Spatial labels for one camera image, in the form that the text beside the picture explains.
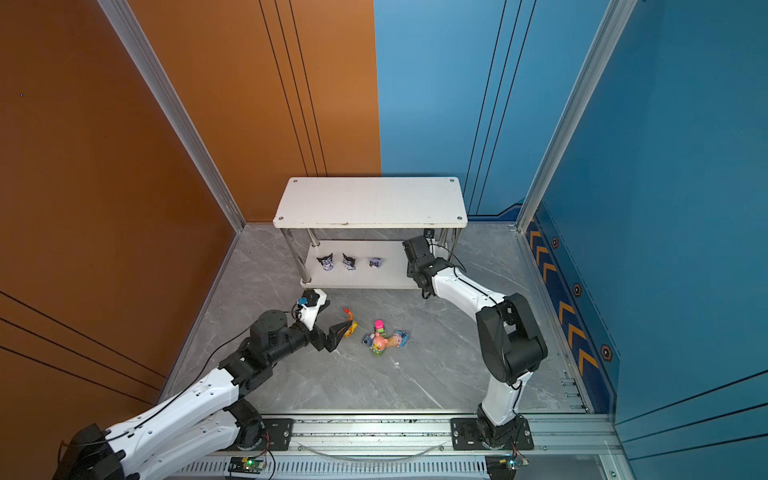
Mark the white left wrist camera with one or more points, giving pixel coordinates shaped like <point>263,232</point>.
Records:
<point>309,306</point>

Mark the circuit board right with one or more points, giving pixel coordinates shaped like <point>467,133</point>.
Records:
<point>505,467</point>

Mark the aluminium corner post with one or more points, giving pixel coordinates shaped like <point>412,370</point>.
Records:
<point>609,32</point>
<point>129,31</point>

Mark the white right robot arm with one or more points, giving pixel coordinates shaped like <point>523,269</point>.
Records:
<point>511,343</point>

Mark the blue small toy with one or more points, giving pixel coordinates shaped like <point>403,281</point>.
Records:
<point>403,338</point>

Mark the orange fox toy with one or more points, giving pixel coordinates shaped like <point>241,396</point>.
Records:
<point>351,324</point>

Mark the green circuit board left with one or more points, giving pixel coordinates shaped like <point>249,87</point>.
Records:
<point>246,466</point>

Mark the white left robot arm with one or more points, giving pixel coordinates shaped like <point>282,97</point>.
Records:
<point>212,413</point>

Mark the black purple kuromi figure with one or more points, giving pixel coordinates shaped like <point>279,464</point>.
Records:
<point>326,262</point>

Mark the aluminium corner post right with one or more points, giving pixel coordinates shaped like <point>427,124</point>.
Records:
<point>609,32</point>

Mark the white two-tier metal shelf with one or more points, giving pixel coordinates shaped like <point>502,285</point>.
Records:
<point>363,217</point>

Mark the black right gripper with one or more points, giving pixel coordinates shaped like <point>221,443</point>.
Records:
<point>410,270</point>

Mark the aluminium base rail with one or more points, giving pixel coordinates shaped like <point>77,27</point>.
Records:
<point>405,445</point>

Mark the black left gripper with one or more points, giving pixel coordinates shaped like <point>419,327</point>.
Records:
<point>320,342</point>

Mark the pink pig toy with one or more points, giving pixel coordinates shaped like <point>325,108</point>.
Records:
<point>378,343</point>

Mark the aluminium corner post left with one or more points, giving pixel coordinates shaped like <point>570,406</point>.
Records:
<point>129,31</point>

